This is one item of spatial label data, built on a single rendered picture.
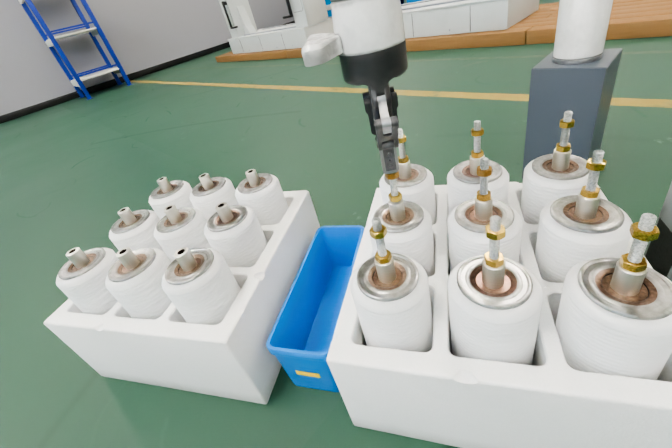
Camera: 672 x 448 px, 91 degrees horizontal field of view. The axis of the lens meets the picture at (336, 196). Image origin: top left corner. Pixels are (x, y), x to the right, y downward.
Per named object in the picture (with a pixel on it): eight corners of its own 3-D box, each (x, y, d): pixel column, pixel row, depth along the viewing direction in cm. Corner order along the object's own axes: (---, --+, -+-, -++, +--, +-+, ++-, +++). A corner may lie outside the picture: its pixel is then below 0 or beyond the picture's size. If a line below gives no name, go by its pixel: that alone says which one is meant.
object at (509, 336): (538, 410, 41) (557, 319, 32) (456, 403, 44) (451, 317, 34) (518, 339, 49) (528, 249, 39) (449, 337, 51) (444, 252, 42)
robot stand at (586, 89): (539, 156, 99) (552, 50, 83) (597, 164, 90) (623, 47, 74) (521, 179, 92) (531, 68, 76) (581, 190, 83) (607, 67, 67)
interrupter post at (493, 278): (507, 291, 36) (508, 270, 34) (483, 291, 36) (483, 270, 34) (502, 274, 37) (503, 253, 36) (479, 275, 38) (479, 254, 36)
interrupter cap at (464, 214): (525, 213, 45) (525, 209, 44) (493, 243, 42) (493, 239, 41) (474, 195, 50) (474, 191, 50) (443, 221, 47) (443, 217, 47)
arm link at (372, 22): (310, 54, 42) (296, -2, 39) (398, 32, 40) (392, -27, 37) (303, 70, 34) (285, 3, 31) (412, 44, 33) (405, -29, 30)
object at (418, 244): (375, 309, 59) (355, 231, 49) (395, 271, 65) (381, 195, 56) (428, 326, 54) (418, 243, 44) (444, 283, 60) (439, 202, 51)
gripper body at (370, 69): (411, 36, 33) (419, 125, 38) (398, 26, 40) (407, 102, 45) (337, 54, 34) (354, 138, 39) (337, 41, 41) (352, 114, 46)
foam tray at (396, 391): (387, 248, 81) (376, 187, 71) (577, 252, 68) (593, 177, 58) (353, 426, 51) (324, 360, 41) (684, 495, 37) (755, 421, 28)
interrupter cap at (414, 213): (365, 229, 50) (364, 226, 49) (385, 201, 55) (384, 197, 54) (414, 239, 46) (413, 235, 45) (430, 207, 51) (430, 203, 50)
